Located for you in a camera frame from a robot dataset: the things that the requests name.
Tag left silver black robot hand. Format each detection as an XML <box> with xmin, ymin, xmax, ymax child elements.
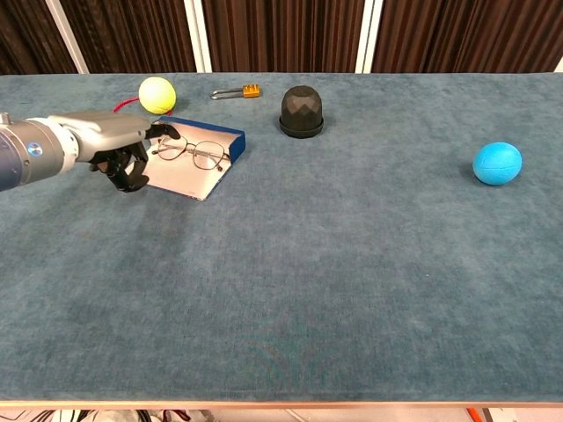
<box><xmin>48</xmin><ymin>110</ymin><xmax>182</xmax><ymax>193</ymax></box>

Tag blue and white box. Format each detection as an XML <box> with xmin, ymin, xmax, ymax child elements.
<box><xmin>144</xmin><ymin>115</ymin><xmax>247</xmax><ymax>202</ymax></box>

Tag thin metal eyeglasses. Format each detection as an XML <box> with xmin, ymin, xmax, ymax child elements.
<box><xmin>151</xmin><ymin>134</ymin><xmax>232</xmax><ymax>172</ymax></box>

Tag yellow ball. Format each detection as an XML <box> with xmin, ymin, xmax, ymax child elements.
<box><xmin>138</xmin><ymin>76</ymin><xmax>178</xmax><ymax>116</ymax></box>

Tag dark brown pleated curtain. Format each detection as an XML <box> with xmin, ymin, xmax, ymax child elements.
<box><xmin>201</xmin><ymin>0</ymin><xmax>366</xmax><ymax>74</ymax></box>
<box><xmin>0</xmin><ymin>0</ymin><xmax>78</xmax><ymax>76</ymax></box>
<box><xmin>371</xmin><ymin>0</ymin><xmax>563</xmax><ymax>74</ymax></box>
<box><xmin>59</xmin><ymin>0</ymin><xmax>198</xmax><ymax>75</ymax></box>

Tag gold padlock with long shackle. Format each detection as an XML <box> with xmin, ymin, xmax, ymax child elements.
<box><xmin>209</xmin><ymin>84</ymin><xmax>264</xmax><ymax>101</ymax></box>

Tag black faceted dome cup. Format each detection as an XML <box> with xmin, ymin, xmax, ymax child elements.
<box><xmin>278</xmin><ymin>84</ymin><xmax>325</xmax><ymax>140</ymax></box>

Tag blue velvet table cloth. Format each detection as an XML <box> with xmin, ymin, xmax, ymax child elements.
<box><xmin>0</xmin><ymin>72</ymin><xmax>563</xmax><ymax>404</ymax></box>

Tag blue ball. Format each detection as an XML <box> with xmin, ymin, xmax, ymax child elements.
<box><xmin>472</xmin><ymin>142</ymin><xmax>523</xmax><ymax>186</ymax></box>

